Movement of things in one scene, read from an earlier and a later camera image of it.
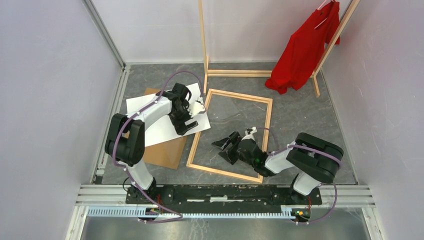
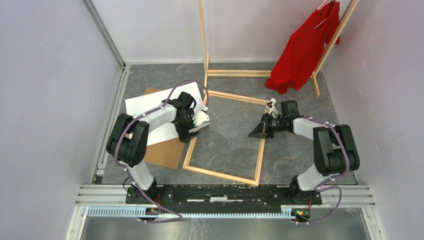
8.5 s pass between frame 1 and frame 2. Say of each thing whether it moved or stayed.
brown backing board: stayed
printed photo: stayed
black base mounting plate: stayed
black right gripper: moved
